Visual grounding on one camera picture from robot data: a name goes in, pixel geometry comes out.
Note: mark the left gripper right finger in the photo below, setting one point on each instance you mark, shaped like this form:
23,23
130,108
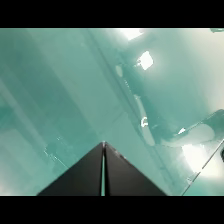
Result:
128,178

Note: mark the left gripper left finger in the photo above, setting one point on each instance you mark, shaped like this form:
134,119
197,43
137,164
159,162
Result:
83,176

